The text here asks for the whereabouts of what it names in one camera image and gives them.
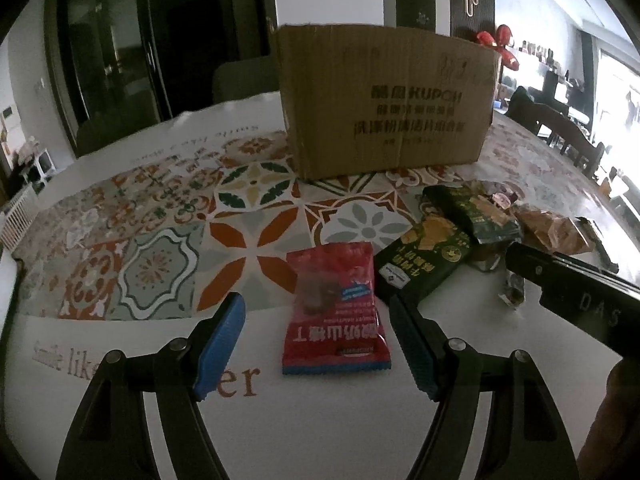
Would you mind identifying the red snack packet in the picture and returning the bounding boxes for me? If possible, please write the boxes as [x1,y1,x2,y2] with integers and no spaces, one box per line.
[281,241,392,376]

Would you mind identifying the glass sliding door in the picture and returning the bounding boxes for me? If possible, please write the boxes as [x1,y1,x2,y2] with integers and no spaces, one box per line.
[44,0,273,157]

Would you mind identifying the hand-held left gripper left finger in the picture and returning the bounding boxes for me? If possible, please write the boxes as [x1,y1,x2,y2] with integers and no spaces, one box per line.
[55,292,246,480]

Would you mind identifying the red ribbon bow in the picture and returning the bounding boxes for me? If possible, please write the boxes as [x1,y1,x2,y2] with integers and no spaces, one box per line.
[475,24,522,72]

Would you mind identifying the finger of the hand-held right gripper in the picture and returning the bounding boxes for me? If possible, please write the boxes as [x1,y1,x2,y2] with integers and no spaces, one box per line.
[575,216,620,274]

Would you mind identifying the person's right forearm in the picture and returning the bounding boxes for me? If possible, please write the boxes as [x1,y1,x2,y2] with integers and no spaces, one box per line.
[575,357,640,480]

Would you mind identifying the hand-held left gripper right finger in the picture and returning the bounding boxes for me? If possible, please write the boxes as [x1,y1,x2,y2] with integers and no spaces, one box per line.
[389,294,582,480]

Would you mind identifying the white cube shelf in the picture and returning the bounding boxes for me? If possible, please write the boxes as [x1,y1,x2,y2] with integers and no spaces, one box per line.
[20,147,57,187]

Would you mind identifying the orange snack packet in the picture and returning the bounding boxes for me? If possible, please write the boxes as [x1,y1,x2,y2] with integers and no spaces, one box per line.
[515,204,592,256]

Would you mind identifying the brown cardboard box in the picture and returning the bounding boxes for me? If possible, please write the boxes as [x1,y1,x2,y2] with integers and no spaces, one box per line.
[270,24,502,181]

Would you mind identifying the white slatted fence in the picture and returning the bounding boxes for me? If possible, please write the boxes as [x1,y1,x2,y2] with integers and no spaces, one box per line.
[0,185,39,252]

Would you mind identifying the long dark green snack packet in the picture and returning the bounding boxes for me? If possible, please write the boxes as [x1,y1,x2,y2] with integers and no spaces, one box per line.
[374,215,473,306]

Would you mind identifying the wooden slat chair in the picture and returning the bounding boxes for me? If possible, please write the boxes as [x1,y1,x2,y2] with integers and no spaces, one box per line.
[507,86,607,177]

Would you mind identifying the dark upholstered chair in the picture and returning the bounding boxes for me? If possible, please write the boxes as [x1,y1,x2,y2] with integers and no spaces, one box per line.
[212,57,282,106]

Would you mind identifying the short dark green snack packet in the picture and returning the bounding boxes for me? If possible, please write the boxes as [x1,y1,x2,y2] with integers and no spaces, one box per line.
[424,185,523,261]

